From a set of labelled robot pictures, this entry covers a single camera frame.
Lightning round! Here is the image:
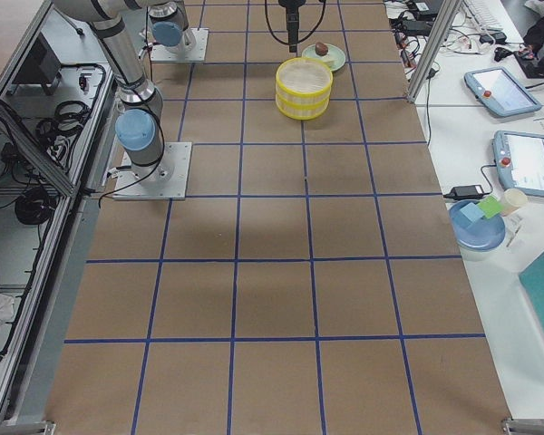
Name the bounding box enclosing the upper teach pendant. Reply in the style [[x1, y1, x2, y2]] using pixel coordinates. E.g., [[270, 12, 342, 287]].
[[463, 67, 542, 118]]

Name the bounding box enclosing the aluminium frame post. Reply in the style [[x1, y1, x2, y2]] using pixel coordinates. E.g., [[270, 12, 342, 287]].
[[406, 0, 461, 103]]

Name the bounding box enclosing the teach pendant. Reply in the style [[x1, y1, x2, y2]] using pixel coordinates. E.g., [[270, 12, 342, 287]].
[[463, 67, 542, 118], [492, 130, 544, 198]]

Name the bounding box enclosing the light blue sponge block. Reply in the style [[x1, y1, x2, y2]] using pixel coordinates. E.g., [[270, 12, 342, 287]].
[[460, 202, 484, 223]]

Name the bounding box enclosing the blue plate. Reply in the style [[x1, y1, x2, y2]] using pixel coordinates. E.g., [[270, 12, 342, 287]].
[[449, 200, 506, 252]]

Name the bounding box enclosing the brown bun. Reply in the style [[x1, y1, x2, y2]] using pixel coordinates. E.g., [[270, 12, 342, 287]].
[[315, 42, 329, 56]]

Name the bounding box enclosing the black coiled cable bundle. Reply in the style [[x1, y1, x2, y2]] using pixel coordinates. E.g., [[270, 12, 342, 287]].
[[14, 186, 55, 227]]

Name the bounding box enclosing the black box on shelf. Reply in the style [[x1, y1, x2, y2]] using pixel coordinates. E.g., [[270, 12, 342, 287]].
[[8, 33, 62, 95]]

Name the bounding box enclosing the beige cup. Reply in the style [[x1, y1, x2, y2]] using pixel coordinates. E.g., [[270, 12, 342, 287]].
[[500, 188, 528, 217]]

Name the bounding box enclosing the pale green plate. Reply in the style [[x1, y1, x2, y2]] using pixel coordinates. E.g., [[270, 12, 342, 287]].
[[302, 43, 346, 72]]

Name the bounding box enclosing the lower teach pendant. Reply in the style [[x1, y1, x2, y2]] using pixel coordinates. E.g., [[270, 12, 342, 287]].
[[492, 130, 544, 198]]

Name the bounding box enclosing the green sponge block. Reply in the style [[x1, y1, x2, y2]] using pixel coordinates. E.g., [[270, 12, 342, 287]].
[[477, 195, 503, 219]]

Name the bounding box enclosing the aluminium side rack frame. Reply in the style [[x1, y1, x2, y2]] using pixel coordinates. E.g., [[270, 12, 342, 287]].
[[0, 1, 112, 422]]

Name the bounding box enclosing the black power adapter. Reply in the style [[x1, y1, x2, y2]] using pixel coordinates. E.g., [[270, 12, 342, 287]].
[[443, 185, 486, 201]]

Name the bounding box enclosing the yellow steamer layer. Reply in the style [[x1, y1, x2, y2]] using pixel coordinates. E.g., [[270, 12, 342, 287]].
[[276, 57, 333, 105], [276, 95, 330, 121]]

